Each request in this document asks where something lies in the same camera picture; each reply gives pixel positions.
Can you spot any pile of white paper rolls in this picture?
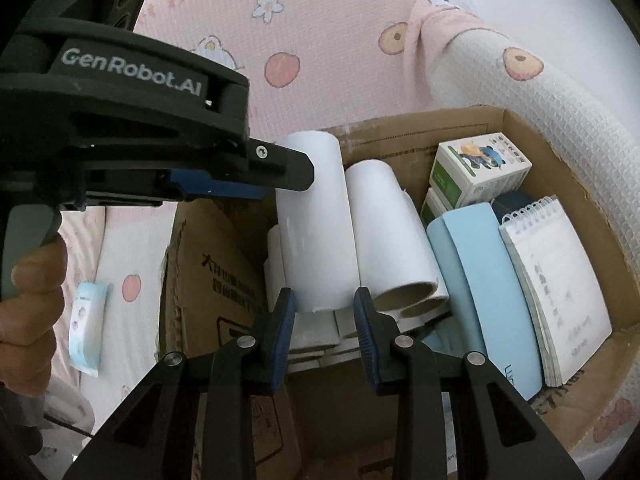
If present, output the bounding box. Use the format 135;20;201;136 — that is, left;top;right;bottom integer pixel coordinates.
265;160;451;367

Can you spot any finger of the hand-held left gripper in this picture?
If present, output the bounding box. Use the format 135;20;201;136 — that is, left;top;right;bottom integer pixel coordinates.
170;139;316;201

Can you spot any light blue notebook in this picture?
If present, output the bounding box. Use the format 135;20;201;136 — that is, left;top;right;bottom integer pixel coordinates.
424;216;493;361
442;202;544;402

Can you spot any pink white printed blanket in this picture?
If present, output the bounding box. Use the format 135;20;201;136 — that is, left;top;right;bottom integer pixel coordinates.
50;0;640;480

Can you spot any large white paper roll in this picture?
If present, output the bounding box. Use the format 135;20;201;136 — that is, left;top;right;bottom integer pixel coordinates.
275;130;357;314

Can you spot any light blue wipes packet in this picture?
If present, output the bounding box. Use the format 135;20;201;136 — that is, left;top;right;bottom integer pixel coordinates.
69;281;109;377

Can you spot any person's left hand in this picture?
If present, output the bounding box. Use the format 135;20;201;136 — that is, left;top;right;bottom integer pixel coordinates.
0;235;69;397

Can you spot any brown cardboard box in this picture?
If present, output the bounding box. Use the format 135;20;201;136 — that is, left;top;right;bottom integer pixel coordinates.
157;105;640;480

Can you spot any white spiral notepad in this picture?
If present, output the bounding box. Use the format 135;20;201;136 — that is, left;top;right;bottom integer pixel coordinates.
498;195;614;389

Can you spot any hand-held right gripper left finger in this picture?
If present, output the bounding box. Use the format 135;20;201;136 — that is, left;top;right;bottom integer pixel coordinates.
62;287;297;480

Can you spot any dark blue object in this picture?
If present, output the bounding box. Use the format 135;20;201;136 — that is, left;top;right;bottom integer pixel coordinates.
491;190;535;222

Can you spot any green white cartoon box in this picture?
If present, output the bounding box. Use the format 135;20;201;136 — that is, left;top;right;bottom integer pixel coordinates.
428;132;532;209
420;187;453;228

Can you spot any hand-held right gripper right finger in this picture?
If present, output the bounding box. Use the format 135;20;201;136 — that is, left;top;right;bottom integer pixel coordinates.
353;287;583;480

